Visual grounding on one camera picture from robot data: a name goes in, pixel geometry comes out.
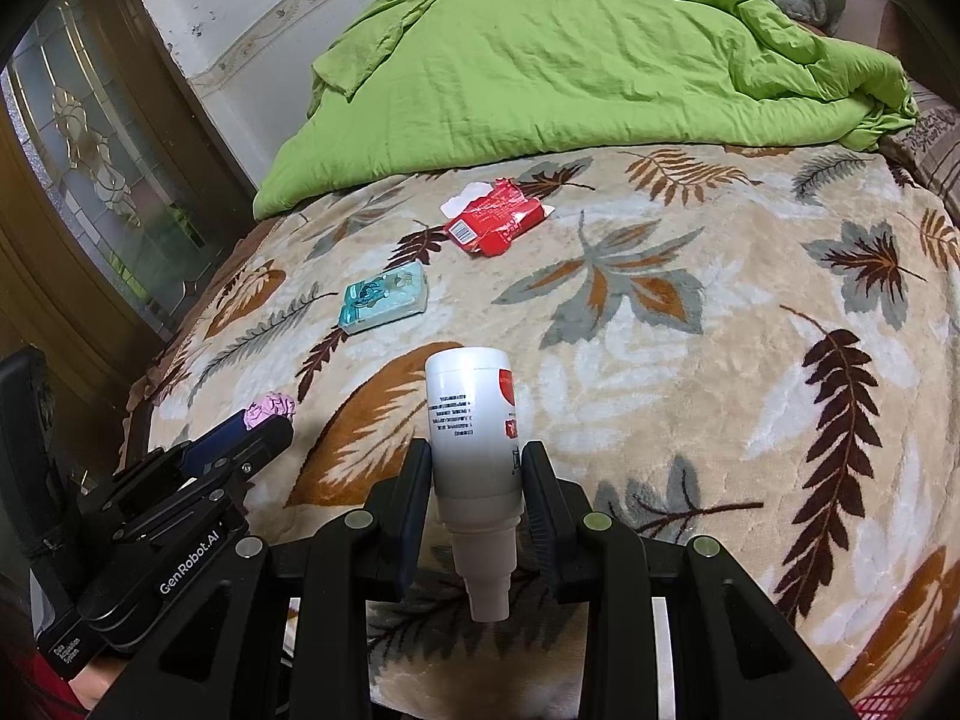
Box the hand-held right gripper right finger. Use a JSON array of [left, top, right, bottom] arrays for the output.
[[521, 441, 848, 720]]

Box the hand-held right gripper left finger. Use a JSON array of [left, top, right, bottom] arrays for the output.
[[112, 439, 434, 720]]

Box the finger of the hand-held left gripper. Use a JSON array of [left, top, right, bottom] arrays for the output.
[[178, 407, 254, 471], [201, 415, 296, 497]]

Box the pink paper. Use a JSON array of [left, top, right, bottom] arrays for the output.
[[244, 390, 296, 431]]

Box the white plastic bottle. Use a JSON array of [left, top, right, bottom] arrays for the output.
[[424, 345, 524, 624]]

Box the red plastic mesh basket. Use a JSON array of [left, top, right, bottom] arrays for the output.
[[850, 679, 929, 720]]

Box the person's left forearm red sleeve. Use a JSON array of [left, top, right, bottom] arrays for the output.
[[0, 645, 127, 720]]

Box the leaf printed blanket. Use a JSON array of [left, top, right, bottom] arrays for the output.
[[124, 142, 960, 720]]

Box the teal tissue packet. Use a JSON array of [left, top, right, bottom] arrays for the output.
[[337, 264, 431, 335]]

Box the wooden door with glass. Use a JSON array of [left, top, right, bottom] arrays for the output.
[[0, 0, 261, 407]]

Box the red torn wrapper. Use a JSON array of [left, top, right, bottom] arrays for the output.
[[439, 178, 557, 258]]

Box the green quilt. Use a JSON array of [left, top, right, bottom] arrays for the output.
[[253, 0, 920, 221]]

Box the brown striped pillow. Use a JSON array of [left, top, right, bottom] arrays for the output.
[[881, 82, 960, 220]]

